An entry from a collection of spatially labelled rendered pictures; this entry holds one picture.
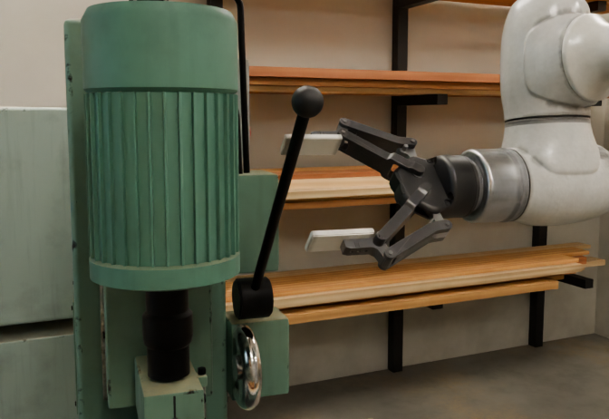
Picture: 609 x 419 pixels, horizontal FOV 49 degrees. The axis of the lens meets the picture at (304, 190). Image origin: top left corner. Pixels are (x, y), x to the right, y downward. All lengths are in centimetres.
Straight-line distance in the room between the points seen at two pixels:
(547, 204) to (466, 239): 312
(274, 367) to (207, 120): 46
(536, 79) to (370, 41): 275
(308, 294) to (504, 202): 222
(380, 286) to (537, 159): 235
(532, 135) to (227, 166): 36
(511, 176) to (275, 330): 44
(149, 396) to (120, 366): 14
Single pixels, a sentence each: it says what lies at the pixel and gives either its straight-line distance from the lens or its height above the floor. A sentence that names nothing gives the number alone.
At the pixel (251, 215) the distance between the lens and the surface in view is 101.
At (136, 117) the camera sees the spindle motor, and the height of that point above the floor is 138.
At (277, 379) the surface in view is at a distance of 106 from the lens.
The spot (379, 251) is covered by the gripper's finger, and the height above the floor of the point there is 125.
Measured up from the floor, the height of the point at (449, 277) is 61.
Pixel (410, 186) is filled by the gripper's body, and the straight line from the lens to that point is 77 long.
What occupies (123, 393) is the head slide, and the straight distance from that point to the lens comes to 95.
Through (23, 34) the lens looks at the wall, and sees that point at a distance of 310.
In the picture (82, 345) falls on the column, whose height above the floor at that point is 106.
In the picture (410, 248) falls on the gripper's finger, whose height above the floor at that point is 125.
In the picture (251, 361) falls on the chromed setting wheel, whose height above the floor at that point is 105.
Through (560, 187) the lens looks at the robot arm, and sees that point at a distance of 83.
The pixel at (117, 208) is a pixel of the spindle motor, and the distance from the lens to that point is 74.
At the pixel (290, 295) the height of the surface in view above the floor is 61.
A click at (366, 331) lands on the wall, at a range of 371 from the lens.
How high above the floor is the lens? 138
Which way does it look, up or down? 6 degrees down
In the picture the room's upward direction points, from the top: straight up
